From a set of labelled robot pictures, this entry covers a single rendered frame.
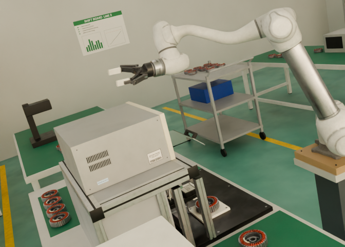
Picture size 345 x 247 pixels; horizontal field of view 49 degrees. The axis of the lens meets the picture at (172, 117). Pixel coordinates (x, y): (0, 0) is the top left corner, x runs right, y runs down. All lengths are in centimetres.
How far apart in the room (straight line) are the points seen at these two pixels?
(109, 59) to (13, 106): 184
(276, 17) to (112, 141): 86
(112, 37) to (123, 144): 566
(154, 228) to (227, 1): 741
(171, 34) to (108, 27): 510
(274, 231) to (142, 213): 56
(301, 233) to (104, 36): 587
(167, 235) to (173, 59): 120
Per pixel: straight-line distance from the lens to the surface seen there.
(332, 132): 188
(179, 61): 198
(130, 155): 151
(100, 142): 146
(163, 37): 201
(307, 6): 954
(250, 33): 192
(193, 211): 185
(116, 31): 710
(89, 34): 697
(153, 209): 147
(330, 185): 223
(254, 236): 161
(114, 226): 144
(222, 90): 463
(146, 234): 97
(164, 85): 745
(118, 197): 140
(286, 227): 169
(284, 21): 170
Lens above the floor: 170
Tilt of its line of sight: 16 degrees down
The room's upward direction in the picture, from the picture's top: 14 degrees counter-clockwise
